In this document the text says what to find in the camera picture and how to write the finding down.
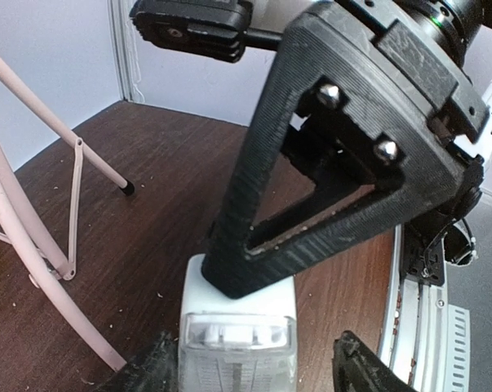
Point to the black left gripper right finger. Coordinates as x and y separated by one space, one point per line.
356 368

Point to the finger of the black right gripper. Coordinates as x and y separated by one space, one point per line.
285 209

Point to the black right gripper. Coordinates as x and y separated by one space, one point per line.
403 100

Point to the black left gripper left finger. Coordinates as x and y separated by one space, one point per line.
154 368

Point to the clear metronome front cover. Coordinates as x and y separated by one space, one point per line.
237 352

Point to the white metronome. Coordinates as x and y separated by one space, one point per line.
200 297

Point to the aluminium front rail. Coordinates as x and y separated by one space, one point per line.
440 338

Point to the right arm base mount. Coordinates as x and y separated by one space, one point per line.
418 263

